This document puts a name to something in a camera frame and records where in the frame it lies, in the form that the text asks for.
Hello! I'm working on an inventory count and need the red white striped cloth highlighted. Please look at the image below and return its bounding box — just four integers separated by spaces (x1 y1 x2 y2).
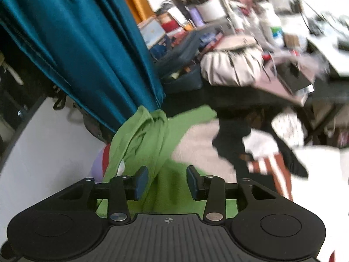
247 153 293 201

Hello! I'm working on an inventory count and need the beige quilted bag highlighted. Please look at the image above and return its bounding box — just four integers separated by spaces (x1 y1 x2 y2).
200 35 264 87

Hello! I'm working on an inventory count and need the dark blue pouch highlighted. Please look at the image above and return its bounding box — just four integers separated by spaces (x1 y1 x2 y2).
162 64 203 95

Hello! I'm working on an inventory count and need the green knit sweater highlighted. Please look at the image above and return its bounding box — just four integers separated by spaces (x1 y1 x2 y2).
96 105 237 220

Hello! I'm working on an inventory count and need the black garment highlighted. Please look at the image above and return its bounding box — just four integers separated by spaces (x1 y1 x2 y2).
212 109 308 190

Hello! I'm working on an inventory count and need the teal blue curtain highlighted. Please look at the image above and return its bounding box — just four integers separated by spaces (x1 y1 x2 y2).
1 0 164 131

